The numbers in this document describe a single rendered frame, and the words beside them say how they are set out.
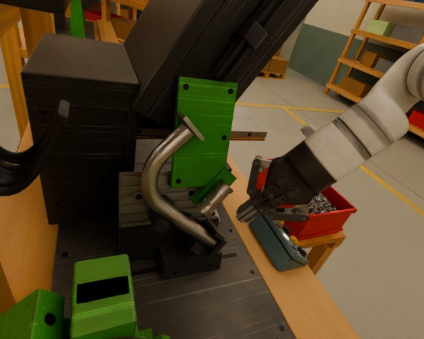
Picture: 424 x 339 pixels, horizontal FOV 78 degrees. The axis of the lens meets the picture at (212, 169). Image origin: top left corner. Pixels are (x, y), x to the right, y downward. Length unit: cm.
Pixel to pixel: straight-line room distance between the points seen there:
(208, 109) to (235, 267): 36
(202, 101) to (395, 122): 29
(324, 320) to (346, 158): 39
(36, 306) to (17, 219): 48
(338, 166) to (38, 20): 108
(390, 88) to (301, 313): 46
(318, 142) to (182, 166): 26
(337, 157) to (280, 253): 36
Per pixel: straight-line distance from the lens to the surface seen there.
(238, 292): 61
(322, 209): 99
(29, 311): 30
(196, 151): 51
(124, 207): 54
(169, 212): 50
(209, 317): 57
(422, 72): 40
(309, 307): 67
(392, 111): 38
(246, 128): 70
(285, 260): 66
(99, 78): 51
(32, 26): 121
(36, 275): 65
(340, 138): 37
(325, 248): 108
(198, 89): 48
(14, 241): 71
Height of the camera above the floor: 140
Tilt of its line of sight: 33 degrees down
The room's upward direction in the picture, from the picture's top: 15 degrees clockwise
